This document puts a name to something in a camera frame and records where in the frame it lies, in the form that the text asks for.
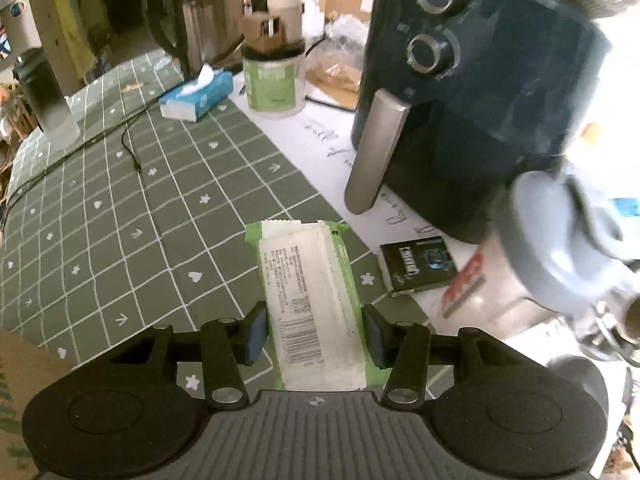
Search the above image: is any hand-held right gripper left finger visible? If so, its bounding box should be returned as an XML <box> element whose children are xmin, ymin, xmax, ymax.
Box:
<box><xmin>107</xmin><ymin>301</ymin><xmax>269</xmax><ymax>410</ymax></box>

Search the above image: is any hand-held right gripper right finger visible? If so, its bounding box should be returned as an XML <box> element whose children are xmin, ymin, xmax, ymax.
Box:
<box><xmin>362</xmin><ymin>304</ymin><xmax>540</xmax><ymax>410</ymax></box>

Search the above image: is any green and white wipes pack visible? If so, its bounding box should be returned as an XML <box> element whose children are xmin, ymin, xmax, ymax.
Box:
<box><xmin>244</xmin><ymin>220</ymin><xmax>394</xmax><ymax>392</ymax></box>

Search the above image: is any small black box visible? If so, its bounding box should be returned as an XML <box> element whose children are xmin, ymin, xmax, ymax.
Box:
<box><xmin>377</xmin><ymin>236</ymin><xmax>459</xmax><ymax>297</ymax></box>

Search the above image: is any red and white packet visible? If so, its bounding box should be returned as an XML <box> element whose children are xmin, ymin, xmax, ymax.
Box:
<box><xmin>442</xmin><ymin>254</ymin><xmax>487</xmax><ymax>319</ymax></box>

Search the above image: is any shaker bottle with grey lid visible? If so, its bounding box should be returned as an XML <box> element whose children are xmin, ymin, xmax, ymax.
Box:
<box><xmin>442</xmin><ymin>165</ymin><xmax>640</xmax><ymax>342</ymax></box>

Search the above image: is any white printed table sheet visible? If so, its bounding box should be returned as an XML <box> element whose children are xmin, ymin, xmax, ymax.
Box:
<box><xmin>227</xmin><ymin>70</ymin><xmax>626</xmax><ymax>411</ymax></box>

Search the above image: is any brown printed cardboard box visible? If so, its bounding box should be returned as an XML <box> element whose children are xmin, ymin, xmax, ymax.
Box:
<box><xmin>0</xmin><ymin>329</ymin><xmax>72</xmax><ymax>467</ymax></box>

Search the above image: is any blue tissue pack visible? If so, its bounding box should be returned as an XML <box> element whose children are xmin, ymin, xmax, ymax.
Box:
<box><xmin>159</xmin><ymin>64</ymin><xmax>235</xmax><ymax>123</ymax></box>

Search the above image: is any white and green jar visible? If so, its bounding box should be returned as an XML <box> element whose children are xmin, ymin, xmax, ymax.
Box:
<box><xmin>241</xmin><ymin>0</ymin><xmax>307</xmax><ymax>119</ymax></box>

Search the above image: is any dark blue air fryer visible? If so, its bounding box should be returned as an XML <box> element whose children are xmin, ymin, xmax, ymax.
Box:
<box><xmin>344</xmin><ymin>0</ymin><xmax>614</xmax><ymax>247</ymax></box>

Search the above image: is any cardboard tube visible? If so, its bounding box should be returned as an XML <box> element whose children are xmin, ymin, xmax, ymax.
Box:
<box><xmin>619</xmin><ymin>297</ymin><xmax>640</xmax><ymax>342</ymax></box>

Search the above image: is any clear bag of bread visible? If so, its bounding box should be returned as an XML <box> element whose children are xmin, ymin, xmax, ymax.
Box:
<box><xmin>305</xmin><ymin>14</ymin><xmax>369</xmax><ymax>94</ymax></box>

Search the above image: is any grey frosted bottle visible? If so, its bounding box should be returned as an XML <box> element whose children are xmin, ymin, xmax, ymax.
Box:
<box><xmin>12</xmin><ymin>48</ymin><xmax>82</xmax><ymax>152</ymax></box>

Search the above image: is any steel electric kettle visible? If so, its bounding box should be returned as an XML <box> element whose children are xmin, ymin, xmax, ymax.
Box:
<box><xmin>142</xmin><ymin>0</ymin><xmax>247</xmax><ymax>79</ymax></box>

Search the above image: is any thin black cable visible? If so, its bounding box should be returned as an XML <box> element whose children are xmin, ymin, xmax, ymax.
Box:
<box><xmin>0</xmin><ymin>94</ymin><xmax>167</xmax><ymax>222</ymax></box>

